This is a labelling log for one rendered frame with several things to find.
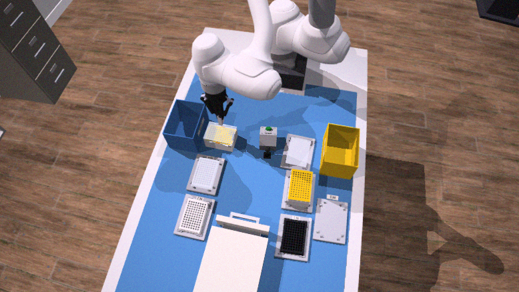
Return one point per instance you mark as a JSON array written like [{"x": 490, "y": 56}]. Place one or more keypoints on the blue bench mat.
[{"x": 160, "y": 261}]

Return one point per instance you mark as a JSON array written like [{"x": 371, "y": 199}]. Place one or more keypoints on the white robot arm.
[{"x": 317, "y": 36}]

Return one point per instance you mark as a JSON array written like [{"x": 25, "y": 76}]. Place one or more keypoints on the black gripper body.
[{"x": 221, "y": 96}]

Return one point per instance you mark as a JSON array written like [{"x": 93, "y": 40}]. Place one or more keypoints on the blue open-top bin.
[{"x": 187, "y": 123}]

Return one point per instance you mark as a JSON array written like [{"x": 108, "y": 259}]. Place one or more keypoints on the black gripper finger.
[
  {"x": 211, "y": 105},
  {"x": 223, "y": 113}
]

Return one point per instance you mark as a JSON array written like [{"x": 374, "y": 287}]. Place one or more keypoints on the yellow open-top bin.
[{"x": 340, "y": 151}]

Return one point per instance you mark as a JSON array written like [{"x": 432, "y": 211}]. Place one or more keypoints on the white label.
[{"x": 332, "y": 197}]

